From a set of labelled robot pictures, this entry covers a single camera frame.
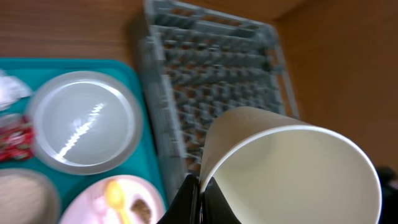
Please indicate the teal plastic tray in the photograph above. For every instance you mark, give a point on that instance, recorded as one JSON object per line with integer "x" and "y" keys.
{"x": 142, "y": 163}

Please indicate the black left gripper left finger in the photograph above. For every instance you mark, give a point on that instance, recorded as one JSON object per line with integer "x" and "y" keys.
{"x": 184, "y": 208}

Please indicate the grey plate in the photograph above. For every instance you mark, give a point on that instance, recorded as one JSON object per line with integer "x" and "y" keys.
{"x": 84, "y": 122}

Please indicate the red candy wrapper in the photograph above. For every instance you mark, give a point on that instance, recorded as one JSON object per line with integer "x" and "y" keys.
{"x": 17, "y": 136}

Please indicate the brown food scrap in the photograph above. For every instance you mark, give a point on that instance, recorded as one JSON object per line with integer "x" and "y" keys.
{"x": 142, "y": 210}

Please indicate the bowl of rice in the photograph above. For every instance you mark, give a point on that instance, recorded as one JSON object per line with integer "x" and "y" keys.
{"x": 28, "y": 197}

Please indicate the crumpled white tissue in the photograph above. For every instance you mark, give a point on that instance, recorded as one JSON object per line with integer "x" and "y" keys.
{"x": 12, "y": 90}

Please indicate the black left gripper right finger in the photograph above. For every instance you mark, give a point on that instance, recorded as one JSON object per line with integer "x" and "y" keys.
{"x": 214, "y": 207}

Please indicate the pink plate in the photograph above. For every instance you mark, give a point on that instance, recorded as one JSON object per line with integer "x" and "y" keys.
{"x": 90, "y": 206}

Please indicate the yellow plastic spoon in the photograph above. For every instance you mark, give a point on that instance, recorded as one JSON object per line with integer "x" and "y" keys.
{"x": 115, "y": 199}

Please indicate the grey dishwasher rack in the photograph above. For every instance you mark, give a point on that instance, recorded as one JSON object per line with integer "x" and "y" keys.
{"x": 195, "y": 64}

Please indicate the white paper cup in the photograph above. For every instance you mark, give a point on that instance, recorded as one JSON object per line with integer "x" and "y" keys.
{"x": 275, "y": 169}

